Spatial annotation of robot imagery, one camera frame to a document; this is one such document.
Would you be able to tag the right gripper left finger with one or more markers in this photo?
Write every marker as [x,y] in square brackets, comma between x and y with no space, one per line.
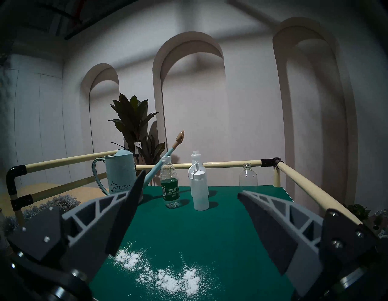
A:
[91,218]

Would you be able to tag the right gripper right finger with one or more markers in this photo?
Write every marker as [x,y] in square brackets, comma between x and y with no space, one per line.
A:
[291,236]

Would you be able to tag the grey fluffy duster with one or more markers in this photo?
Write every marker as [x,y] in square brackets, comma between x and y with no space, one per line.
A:
[63,201]

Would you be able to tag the white powder pile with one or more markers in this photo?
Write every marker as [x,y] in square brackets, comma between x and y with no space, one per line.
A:
[169,279]

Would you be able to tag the green three-tier shelf cart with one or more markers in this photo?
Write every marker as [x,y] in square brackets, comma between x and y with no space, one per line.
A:
[206,236]

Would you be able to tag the light wooden table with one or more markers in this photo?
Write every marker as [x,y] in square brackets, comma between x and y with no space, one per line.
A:
[91,191]

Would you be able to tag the light blue watering can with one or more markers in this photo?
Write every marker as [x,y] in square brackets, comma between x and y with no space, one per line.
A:
[119,170]

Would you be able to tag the bushy small potted plant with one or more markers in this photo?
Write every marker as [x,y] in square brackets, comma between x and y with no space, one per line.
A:
[359,211]

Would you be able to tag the empty clear glass bottle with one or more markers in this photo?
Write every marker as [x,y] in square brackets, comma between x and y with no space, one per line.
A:
[248,177]

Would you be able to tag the green label water bottle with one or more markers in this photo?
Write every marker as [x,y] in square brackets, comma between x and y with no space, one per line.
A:
[170,191]

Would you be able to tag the white plant label tag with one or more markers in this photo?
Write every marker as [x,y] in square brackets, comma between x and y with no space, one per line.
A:
[138,148]

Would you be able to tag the white capped squeeze bottle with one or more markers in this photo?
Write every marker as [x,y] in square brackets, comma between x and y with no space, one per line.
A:
[200,194]

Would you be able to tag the tall dark leafy plant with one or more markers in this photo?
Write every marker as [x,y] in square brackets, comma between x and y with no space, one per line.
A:
[133,121]

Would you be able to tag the tall white plastic bottle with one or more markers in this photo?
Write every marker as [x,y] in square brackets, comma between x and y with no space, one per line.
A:
[198,157]

